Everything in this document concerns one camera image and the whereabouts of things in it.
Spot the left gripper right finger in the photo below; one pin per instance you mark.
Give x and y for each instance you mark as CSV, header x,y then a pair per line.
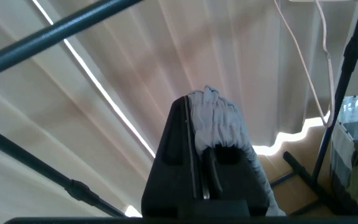
x,y
235,180

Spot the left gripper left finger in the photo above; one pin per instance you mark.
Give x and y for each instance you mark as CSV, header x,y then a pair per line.
x,y
172,161

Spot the pale grey shorts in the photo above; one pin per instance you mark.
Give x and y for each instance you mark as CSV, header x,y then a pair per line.
x,y
216,118

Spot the black clothes rack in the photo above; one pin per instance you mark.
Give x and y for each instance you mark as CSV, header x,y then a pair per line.
x,y
42,35

